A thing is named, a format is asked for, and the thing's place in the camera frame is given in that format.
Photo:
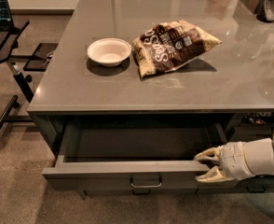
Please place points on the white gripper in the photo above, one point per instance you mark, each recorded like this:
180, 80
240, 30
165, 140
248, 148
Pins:
232, 160

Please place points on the grey drawer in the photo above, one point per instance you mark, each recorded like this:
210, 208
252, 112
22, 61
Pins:
84, 194
73, 171
260, 184
250, 126

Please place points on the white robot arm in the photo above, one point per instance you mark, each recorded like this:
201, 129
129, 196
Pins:
259, 155

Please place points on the grey cabinet counter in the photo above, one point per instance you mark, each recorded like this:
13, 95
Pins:
173, 116

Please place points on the brown chip bag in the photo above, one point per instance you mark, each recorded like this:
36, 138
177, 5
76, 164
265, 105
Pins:
169, 46

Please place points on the white paper bowl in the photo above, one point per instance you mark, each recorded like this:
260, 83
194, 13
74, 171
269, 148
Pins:
109, 52

